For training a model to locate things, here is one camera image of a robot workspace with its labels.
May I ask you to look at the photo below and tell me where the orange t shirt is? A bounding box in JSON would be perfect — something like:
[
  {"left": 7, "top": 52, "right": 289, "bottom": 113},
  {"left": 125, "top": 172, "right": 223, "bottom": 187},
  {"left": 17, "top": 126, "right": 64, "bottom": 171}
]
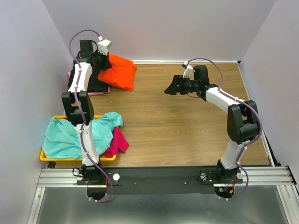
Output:
[{"left": 98, "top": 54, "right": 137, "bottom": 91}]

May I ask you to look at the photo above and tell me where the magenta t shirt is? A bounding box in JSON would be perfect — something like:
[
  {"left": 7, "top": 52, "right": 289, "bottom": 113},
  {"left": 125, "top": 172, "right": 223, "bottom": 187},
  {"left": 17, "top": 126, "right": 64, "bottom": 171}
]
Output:
[{"left": 59, "top": 112, "right": 129, "bottom": 159}]

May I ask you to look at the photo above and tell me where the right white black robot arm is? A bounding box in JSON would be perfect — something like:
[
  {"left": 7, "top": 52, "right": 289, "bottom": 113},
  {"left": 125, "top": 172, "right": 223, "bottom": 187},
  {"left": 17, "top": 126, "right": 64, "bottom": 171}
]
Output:
[{"left": 164, "top": 62, "right": 261, "bottom": 183}]

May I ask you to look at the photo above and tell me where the black folded t shirt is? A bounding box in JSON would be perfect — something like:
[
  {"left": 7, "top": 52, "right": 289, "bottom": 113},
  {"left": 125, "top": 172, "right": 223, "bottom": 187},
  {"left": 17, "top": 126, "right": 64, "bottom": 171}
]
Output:
[{"left": 68, "top": 66, "right": 108, "bottom": 92}]

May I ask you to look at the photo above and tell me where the teal t shirt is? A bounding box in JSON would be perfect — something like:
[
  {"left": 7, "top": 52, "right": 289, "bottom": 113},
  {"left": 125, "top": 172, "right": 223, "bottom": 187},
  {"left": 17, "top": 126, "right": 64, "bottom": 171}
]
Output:
[{"left": 42, "top": 111, "right": 124, "bottom": 159}]

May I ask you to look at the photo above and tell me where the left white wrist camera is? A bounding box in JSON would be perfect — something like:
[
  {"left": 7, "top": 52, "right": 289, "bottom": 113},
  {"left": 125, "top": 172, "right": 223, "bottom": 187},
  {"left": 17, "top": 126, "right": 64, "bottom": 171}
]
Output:
[{"left": 97, "top": 37, "right": 112, "bottom": 56}]

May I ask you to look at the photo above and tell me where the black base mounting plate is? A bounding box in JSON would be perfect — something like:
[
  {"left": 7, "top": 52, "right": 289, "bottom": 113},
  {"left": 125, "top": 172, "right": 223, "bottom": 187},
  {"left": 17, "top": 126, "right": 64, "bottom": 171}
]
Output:
[{"left": 73, "top": 166, "right": 243, "bottom": 201}]

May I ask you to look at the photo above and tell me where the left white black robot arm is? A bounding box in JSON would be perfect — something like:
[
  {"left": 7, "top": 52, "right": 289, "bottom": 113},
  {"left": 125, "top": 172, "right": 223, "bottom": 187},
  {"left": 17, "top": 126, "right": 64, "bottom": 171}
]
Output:
[{"left": 61, "top": 37, "right": 111, "bottom": 185}]

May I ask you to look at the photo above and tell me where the pink folded t shirt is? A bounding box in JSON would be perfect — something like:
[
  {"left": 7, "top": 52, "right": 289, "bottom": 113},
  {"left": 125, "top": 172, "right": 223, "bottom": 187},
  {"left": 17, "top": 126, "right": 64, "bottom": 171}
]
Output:
[{"left": 68, "top": 72, "right": 111, "bottom": 96}]

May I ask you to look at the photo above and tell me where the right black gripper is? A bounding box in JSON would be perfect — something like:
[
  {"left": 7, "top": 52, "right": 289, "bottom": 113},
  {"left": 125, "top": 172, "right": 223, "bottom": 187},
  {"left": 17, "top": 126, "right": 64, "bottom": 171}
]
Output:
[{"left": 164, "top": 75, "right": 199, "bottom": 95}]

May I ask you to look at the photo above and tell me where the yellow plastic bin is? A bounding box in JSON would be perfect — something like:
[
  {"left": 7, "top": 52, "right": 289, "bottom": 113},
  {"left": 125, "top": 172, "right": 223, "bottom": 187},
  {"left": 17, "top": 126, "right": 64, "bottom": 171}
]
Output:
[{"left": 39, "top": 115, "right": 117, "bottom": 162}]

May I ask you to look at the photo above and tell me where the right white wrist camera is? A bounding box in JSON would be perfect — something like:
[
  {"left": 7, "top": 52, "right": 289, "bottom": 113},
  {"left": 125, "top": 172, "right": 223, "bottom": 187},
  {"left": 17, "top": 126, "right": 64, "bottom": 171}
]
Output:
[{"left": 182, "top": 61, "right": 193, "bottom": 78}]

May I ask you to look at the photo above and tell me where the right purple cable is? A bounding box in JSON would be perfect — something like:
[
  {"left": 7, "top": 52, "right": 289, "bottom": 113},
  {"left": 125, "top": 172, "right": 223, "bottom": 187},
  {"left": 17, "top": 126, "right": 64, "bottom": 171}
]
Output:
[{"left": 184, "top": 57, "right": 261, "bottom": 202}]

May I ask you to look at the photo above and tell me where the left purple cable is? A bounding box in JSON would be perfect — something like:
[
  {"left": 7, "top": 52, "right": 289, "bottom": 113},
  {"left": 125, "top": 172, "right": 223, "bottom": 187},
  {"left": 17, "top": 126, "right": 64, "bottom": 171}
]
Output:
[{"left": 69, "top": 29, "right": 115, "bottom": 203}]

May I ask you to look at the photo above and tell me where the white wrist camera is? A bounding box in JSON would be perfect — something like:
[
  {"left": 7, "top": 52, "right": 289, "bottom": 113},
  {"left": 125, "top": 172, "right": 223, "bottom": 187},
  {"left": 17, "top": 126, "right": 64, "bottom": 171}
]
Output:
[
  {"left": 97, "top": 37, "right": 112, "bottom": 56},
  {"left": 182, "top": 61, "right": 193, "bottom": 78}
]

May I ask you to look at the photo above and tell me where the aluminium rail frame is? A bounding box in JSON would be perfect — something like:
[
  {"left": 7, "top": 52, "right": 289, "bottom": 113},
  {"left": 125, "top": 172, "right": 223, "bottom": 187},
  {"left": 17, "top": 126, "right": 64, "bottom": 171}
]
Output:
[{"left": 28, "top": 166, "right": 299, "bottom": 224}]

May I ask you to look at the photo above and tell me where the purple cable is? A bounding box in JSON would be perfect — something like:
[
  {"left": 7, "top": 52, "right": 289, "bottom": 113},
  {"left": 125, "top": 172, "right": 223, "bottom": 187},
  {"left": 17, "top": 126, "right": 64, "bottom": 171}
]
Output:
[
  {"left": 69, "top": 29, "right": 115, "bottom": 203},
  {"left": 184, "top": 57, "right": 261, "bottom": 202}
]

